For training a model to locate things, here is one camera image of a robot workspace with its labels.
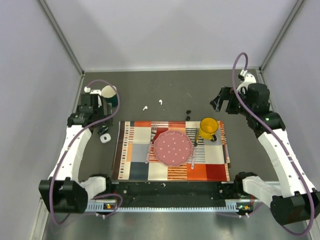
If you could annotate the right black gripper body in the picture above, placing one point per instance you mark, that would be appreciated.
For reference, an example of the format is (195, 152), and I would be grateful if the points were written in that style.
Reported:
(233, 106)

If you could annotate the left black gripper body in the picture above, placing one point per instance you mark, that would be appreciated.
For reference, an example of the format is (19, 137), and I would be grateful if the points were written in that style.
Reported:
(99, 110)

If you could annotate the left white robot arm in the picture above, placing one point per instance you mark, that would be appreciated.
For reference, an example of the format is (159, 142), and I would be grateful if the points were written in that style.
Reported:
(63, 192)

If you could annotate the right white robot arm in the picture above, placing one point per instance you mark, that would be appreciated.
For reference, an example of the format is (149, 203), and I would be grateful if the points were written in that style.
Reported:
(296, 199)

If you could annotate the white charging case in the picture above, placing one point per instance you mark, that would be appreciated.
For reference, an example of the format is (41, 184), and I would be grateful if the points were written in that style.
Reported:
(105, 138)

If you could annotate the dark green mug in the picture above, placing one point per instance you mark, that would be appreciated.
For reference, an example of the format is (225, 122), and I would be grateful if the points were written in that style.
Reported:
(109, 96)

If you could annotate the yellow transparent mug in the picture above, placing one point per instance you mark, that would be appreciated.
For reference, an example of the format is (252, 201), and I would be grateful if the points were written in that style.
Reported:
(208, 128)

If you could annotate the pink dotted plate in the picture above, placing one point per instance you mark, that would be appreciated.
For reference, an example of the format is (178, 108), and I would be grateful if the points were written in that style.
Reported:
(173, 148)

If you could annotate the colourful patchwork placemat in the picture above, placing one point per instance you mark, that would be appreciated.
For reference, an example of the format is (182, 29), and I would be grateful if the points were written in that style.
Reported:
(212, 161)

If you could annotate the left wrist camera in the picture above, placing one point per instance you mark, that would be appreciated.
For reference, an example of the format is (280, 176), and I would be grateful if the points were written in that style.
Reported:
(89, 90)

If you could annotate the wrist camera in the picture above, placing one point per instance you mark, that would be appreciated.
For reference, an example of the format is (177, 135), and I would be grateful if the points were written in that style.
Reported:
(246, 79)
(89, 90)

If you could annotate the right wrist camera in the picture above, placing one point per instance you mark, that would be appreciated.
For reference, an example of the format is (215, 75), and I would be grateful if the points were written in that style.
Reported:
(246, 79)

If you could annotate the pink handled knife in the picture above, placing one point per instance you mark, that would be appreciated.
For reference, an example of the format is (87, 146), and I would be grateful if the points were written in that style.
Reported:
(195, 144)

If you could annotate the pink handled fork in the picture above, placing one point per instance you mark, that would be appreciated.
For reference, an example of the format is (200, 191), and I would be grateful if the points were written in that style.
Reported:
(153, 134)

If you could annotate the left aluminium frame post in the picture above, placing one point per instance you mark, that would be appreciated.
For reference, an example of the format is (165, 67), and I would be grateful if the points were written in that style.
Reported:
(60, 35)

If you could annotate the aluminium frame post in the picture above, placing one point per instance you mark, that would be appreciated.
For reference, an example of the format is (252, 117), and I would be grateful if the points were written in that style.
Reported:
(60, 35)
(297, 7)

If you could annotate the right aluminium frame post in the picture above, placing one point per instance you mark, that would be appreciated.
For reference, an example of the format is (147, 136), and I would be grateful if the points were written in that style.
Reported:
(297, 7)

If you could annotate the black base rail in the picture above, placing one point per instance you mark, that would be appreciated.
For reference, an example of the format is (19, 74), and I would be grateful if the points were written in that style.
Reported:
(172, 197)

